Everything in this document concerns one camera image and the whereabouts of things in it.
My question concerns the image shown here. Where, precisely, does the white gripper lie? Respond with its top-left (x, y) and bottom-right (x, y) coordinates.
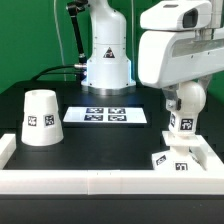
top-left (138, 28), bottom-right (224, 112)

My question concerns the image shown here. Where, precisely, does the white lamp bulb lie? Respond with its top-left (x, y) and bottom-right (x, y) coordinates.
top-left (169, 81), bottom-right (206, 136)

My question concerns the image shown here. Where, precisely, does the white lamp base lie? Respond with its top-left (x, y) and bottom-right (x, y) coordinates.
top-left (151, 131), bottom-right (204, 172)

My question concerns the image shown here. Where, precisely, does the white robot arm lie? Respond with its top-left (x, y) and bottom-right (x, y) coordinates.
top-left (82, 0), bottom-right (224, 110)

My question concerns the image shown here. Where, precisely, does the white lamp shade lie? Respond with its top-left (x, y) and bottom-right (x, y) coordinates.
top-left (21, 89), bottom-right (63, 146)

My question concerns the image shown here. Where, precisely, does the white U-shaped fence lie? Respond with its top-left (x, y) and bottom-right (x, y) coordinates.
top-left (0, 134), bottom-right (224, 195)

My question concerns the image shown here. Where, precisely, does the white marker plate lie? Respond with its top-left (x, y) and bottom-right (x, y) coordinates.
top-left (63, 107), bottom-right (147, 124)

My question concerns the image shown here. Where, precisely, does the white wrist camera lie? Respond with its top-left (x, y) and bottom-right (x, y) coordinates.
top-left (140, 0), bottom-right (212, 31)

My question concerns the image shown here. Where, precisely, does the black cable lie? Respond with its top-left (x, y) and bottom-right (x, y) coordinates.
top-left (30, 64), bottom-right (88, 82)

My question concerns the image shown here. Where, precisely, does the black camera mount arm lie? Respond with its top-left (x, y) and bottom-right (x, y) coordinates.
top-left (66, 0), bottom-right (88, 64)

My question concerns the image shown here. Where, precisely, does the grey thin cable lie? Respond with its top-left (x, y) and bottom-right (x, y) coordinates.
top-left (53, 0), bottom-right (68, 82)

